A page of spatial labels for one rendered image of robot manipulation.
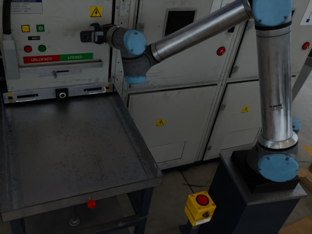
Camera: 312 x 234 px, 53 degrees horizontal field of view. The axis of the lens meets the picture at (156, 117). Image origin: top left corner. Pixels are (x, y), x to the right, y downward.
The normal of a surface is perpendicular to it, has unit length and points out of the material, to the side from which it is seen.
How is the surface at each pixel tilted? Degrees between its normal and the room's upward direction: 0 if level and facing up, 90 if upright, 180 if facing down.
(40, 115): 0
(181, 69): 90
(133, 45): 70
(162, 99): 90
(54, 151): 0
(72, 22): 90
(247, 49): 90
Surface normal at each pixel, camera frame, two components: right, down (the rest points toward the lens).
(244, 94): 0.38, 0.61
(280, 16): -0.34, 0.37
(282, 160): -0.29, 0.57
